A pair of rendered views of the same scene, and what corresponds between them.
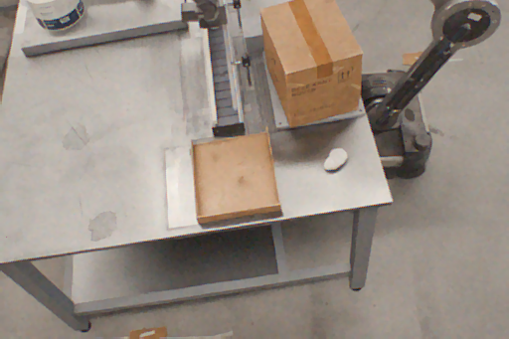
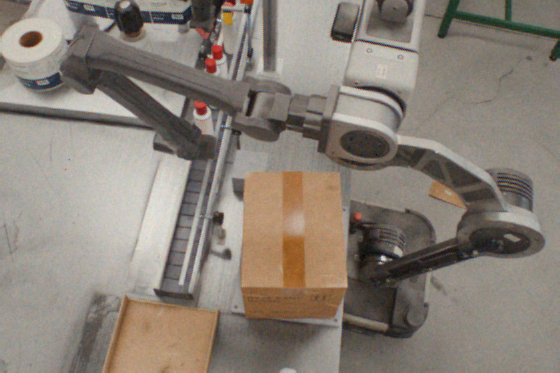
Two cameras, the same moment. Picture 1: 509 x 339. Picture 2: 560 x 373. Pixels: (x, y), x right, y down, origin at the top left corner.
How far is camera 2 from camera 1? 0.80 m
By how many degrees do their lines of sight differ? 3
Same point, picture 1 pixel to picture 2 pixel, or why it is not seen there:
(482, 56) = not seen: hidden behind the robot
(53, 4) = (28, 65)
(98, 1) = not seen: hidden behind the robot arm
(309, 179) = not seen: outside the picture
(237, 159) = (170, 338)
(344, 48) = (326, 271)
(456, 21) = (488, 235)
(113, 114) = (56, 223)
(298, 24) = (283, 212)
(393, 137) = (385, 297)
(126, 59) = (98, 150)
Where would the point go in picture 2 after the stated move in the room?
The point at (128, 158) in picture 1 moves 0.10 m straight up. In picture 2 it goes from (50, 291) to (37, 280)
